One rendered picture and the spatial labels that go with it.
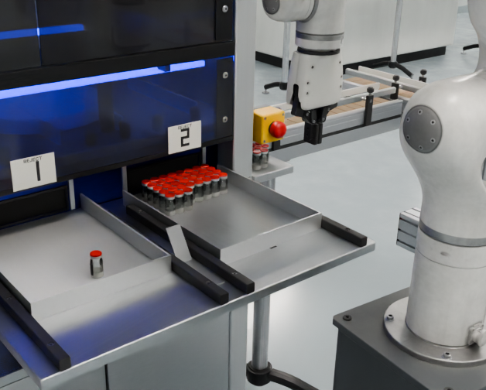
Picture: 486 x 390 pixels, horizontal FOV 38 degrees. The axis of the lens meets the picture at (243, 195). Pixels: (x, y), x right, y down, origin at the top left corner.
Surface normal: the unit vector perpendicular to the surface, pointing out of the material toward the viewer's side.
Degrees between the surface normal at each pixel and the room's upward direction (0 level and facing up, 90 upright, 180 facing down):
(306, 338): 0
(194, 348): 90
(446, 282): 90
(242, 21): 90
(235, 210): 0
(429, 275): 90
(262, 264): 0
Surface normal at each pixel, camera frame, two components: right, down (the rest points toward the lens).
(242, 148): 0.63, 0.32
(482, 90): 0.31, -0.61
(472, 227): -0.07, 0.39
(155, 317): 0.02, -0.91
